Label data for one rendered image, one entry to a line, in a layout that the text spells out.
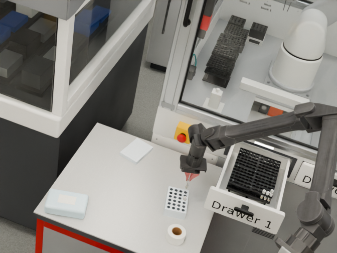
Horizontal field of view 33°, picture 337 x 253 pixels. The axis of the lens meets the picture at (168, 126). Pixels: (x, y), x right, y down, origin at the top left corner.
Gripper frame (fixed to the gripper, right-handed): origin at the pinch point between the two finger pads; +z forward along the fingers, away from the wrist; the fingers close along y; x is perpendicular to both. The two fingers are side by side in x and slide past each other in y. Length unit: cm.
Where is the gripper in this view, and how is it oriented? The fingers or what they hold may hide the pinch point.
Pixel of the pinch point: (188, 178)
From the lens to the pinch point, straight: 220.4
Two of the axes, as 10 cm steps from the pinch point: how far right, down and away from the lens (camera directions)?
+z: -1.9, 7.4, 6.5
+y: -9.8, -1.5, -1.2
